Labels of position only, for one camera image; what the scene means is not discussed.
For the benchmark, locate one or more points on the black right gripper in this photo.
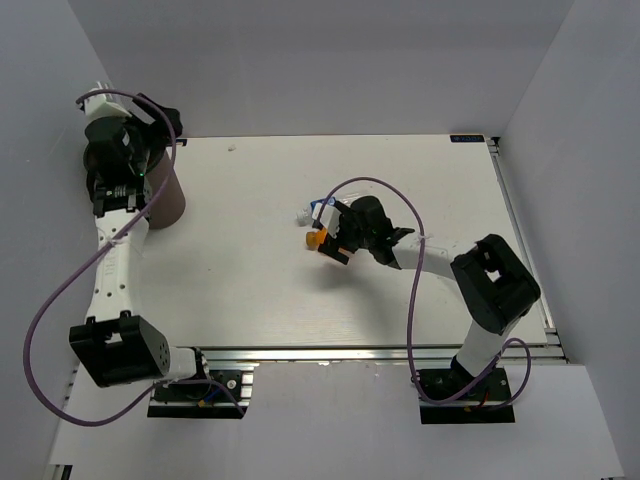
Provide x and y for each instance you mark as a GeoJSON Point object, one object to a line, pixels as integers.
{"type": "Point", "coordinates": [330, 249]}

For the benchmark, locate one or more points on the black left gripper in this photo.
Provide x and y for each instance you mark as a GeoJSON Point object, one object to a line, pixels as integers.
{"type": "Point", "coordinates": [156, 146]}

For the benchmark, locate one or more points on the orange juice bottle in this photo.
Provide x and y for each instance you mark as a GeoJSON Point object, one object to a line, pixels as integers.
{"type": "Point", "coordinates": [315, 238]}

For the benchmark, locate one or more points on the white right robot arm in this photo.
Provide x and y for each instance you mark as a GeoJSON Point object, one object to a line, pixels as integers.
{"type": "Point", "coordinates": [497, 288]}

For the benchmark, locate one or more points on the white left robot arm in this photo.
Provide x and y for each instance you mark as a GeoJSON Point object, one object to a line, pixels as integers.
{"type": "Point", "coordinates": [115, 343]}

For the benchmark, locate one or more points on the brown cylindrical bin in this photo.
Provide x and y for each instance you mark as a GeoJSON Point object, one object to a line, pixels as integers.
{"type": "Point", "coordinates": [120, 188]}

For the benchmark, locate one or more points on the blue label clear bottle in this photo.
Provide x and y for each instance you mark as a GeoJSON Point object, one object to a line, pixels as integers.
{"type": "Point", "coordinates": [307, 215]}

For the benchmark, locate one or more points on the blue table label sticker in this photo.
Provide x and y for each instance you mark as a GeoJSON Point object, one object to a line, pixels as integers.
{"type": "Point", "coordinates": [467, 138]}

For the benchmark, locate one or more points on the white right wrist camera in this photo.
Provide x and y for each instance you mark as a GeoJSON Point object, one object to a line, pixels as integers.
{"type": "Point", "coordinates": [325, 217]}

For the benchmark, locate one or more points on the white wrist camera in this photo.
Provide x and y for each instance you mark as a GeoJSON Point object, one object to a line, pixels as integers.
{"type": "Point", "coordinates": [102, 105]}
{"type": "Point", "coordinates": [325, 217]}

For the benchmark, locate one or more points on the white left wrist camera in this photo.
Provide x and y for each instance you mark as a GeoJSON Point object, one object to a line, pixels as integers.
{"type": "Point", "coordinates": [102, 105]}

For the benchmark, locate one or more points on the aluminium front rail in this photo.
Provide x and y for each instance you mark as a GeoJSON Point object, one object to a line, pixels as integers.
{"type": "Point", "coordinates": [318, 354]}

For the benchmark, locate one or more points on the aluminium rail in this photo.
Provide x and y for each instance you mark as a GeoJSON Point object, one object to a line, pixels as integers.
{"type": "Point", "coordinates": [553, 338]}
{"type": "Point", "coordinates": [318, 354]}

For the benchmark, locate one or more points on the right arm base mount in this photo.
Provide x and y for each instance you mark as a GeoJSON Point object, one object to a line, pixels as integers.
{"type": "Point", "coordinates": [477, 406]}

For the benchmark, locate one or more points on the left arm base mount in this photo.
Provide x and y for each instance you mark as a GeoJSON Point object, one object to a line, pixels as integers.
{"type": "Point", "coordinates": [204, 401]}

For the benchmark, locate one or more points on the aluminium right side rail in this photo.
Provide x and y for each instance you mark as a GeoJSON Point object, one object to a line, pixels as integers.
{"type": "Point", "coordinates": [553, 338]}

